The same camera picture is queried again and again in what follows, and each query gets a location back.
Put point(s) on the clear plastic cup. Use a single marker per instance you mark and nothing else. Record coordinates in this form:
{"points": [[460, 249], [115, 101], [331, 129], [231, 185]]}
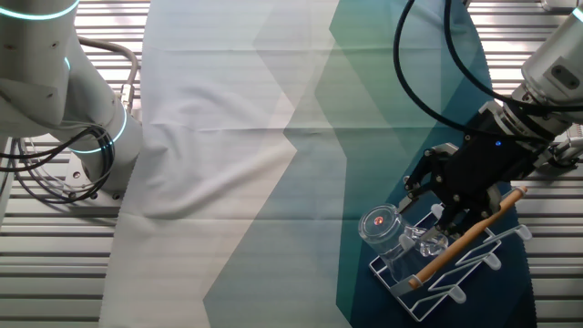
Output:
{"points": [[387, 237]]}

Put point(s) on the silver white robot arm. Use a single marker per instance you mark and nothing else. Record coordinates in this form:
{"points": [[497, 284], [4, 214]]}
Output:
{"points": [[45, 82]]}

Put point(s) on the silver exterior camera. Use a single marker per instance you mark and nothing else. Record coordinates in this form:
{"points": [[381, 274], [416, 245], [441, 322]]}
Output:
{"points": [[579, 130]]}

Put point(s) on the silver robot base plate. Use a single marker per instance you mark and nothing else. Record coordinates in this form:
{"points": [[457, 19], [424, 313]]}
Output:
{"points": [[75, 175]]}

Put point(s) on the teal white gradient tablecloth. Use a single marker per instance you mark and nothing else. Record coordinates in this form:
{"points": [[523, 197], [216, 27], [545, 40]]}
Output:
{"points": [[228, 136]]}

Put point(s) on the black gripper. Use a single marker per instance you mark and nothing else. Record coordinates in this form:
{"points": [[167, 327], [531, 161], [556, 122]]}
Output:
{"points": [[487, 161]]}

